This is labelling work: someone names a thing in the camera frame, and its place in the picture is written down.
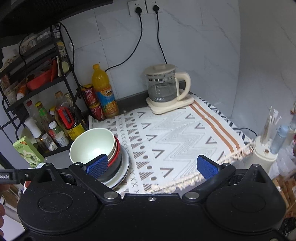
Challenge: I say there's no red and black bowl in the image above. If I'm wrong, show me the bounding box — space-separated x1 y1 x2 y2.
98 137 122 182

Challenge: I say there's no pale green bowl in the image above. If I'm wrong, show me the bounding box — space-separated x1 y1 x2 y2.
69 128 116 164

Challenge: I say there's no white plate Sweet print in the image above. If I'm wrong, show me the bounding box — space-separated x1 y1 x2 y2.
102 146 130 189

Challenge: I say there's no person's hand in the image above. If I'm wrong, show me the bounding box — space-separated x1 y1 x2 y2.
0 204 6 228

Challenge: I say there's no white utensil holder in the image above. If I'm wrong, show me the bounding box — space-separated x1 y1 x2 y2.
249 106 281 172

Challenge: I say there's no dark soy sauce bottle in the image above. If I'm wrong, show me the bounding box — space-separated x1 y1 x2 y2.
55 91 85 141

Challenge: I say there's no patterned white table cloth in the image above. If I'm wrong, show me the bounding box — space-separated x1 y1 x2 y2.
88 97 253 195

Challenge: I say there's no lower red soda can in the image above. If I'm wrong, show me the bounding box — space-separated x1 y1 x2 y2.
90 102 105 121

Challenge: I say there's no red soda can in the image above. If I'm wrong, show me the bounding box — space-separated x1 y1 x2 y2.
90 102 105 121
81 84 98 106

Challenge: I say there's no green carton box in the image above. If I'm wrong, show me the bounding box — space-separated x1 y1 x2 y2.
13 136 44 168

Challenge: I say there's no upper red soda can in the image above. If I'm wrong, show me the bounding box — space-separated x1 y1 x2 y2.
81 84 98 106

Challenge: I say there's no cream kettle base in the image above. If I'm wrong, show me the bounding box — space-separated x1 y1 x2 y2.
146 93 194 114

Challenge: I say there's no orange juice bottle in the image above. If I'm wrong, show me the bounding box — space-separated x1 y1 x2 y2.
92 64 119 118

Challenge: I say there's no red tray on rack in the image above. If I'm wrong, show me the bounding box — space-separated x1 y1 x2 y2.
26 59 57 91

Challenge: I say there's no black wire kitchen rack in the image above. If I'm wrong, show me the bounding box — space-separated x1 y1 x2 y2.
0 22 86 158

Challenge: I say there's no glass kettle cream handle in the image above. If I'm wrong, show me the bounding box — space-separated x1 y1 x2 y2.
144 64 191 103

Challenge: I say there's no black power cable left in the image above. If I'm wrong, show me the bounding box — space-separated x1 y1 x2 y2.
104 6 144 73

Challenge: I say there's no black power cable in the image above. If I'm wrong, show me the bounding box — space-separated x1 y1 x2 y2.
152 4 168 65
104 6 144 73

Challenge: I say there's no black power cable right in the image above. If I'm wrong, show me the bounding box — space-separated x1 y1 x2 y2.
152 4 168 65

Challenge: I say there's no white wall socket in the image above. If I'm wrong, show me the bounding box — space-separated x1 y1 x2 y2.
127 0 163 16

